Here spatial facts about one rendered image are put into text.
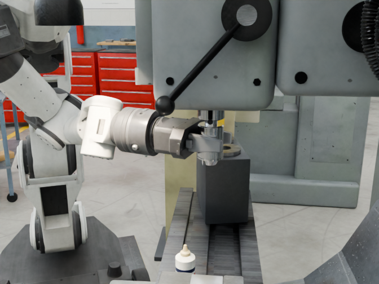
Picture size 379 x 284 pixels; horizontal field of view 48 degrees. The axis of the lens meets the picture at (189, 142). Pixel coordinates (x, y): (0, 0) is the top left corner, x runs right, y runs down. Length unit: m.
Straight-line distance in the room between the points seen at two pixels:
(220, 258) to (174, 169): 1.64
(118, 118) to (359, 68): 0.42
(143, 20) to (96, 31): 9.42
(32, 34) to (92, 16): 9.11
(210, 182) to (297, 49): 0.60
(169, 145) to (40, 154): 0.73
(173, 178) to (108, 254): 1.04
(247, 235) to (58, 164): 0.63
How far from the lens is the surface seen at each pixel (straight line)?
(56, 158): 1.41
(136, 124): 0.79
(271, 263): 2.76
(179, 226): 1.19
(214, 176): 1.14
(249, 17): 0.61
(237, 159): 1.14
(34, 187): 1.47
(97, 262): 1.70
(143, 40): 0.74
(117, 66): 5.45
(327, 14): 0.64
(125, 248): 2.10
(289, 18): 0.63
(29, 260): 1.78
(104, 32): 10.10
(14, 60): 1.02
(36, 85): 1.05
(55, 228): 1.59
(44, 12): 0.68
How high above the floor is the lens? 1.46
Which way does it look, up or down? 17 degrees down
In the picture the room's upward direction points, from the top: straight up
